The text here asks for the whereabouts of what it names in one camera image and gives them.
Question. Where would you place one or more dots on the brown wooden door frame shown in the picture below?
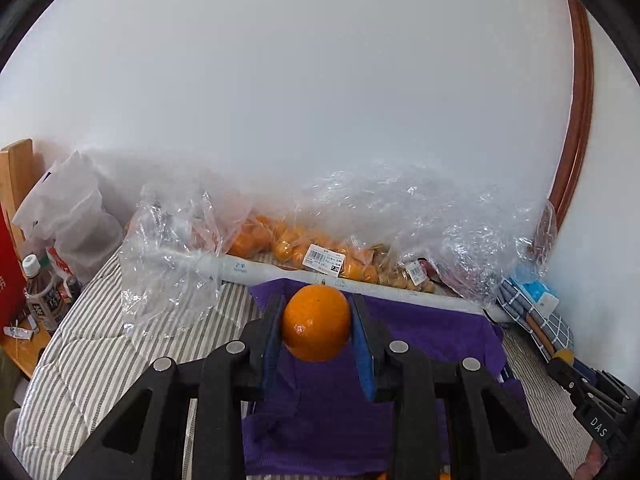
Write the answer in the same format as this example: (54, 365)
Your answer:
(579, 120)

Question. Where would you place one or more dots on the crumpled clear plastic bag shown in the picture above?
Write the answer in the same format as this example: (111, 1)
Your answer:
(473, 237)

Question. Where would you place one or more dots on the drink bottle white cap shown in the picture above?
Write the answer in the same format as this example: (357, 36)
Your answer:
(42, 293)

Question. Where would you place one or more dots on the red paper bag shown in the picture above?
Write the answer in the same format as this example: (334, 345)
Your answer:
(12, 282)

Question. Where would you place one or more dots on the white plastic bag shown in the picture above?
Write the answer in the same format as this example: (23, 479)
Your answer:
(64, 213)

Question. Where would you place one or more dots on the person's right hand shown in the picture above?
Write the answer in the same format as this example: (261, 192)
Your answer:
(592, 464)

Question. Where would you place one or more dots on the white plastic tube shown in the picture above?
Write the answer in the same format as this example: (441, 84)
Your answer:
(251, 273)

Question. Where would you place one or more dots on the purple towel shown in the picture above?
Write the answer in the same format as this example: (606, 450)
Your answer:
(314, 418)

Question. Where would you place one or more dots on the small orange kumquat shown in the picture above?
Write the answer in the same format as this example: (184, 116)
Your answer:
(566, 355)

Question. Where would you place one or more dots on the blue white box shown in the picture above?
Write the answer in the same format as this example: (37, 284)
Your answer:
(543, 299)

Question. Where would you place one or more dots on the grey checked folded cloth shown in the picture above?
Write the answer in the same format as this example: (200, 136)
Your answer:
(549, 334)

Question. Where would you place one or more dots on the clear bag of oranges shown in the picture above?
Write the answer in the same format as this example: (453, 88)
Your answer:
(297, 247)

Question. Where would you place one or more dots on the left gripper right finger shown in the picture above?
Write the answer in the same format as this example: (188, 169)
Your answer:
(452, 415)

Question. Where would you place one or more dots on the orange fruit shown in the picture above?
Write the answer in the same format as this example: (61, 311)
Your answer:
(315, 324)

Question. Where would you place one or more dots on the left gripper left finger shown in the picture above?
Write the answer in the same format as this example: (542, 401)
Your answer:
(143, 435)

